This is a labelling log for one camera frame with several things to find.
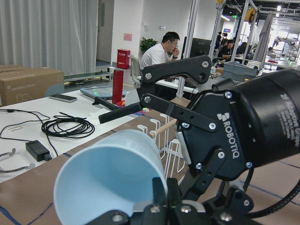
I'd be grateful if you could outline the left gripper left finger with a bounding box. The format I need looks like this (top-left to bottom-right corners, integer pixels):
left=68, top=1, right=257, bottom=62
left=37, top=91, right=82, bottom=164
left=152, top=178, right=167, bottom=206

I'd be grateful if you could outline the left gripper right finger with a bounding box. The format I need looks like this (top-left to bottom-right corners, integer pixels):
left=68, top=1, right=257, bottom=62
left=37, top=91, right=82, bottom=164
left=166, top=178, right=182, bottom=206

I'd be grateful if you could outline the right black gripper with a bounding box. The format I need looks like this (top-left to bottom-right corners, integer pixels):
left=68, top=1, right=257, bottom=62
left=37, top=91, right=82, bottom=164
left=98, top=55, right=256, bottom=182

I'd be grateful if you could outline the light blue plastic cup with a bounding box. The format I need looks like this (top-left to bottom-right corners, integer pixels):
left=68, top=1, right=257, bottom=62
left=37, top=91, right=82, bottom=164
left=53, top=129, right=167, bottom=225

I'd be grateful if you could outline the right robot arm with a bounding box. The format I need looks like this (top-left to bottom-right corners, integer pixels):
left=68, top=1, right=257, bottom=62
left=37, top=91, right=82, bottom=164
left=99, top=56, right=300, bottom=180

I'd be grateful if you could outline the seated man white shirt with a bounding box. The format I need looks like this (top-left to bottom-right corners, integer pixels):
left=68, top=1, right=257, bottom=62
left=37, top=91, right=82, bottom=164
left=140, top=31, right=180, bottom=70

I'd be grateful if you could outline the red thermos bottle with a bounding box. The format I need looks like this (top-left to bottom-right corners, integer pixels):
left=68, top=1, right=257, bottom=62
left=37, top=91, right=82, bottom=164
left=112, top=69, right=124, bottom=104

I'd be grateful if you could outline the blue teach pendant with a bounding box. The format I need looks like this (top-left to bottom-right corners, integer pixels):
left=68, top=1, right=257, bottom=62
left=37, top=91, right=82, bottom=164
left=80, top=85, right=113, bottom=99

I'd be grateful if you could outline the smartphone on table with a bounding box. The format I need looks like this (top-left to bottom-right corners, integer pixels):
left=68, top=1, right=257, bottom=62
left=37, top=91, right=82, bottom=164
left=49, top=94, right=77, bottom=103

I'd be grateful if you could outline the black power adapter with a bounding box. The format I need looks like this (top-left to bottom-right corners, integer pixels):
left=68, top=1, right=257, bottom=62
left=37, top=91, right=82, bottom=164
left=25, top=140, right=52, bottom=162

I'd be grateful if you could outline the metal reacher grabber tool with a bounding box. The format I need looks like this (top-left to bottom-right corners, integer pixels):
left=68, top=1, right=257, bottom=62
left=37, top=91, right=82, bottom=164
left=0, top=148, right=36, bottom=173

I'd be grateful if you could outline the cardboard box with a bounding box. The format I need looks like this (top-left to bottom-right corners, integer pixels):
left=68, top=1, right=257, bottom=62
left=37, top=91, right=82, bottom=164
left=0, top=67, right=64, bottom=106

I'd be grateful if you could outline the white wire cup rack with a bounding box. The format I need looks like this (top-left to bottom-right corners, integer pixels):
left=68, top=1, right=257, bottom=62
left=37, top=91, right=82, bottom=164
left=137, top=113, right=187, bottom=183

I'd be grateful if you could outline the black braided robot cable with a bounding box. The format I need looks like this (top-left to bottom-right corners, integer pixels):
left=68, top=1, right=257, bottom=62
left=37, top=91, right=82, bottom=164
left=243, top=167, right=300, bottom=220

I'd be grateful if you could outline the coiled black cable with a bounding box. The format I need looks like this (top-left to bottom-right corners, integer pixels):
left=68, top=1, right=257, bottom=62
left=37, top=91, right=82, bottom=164
left=41, top=112, right=96, bottom=138

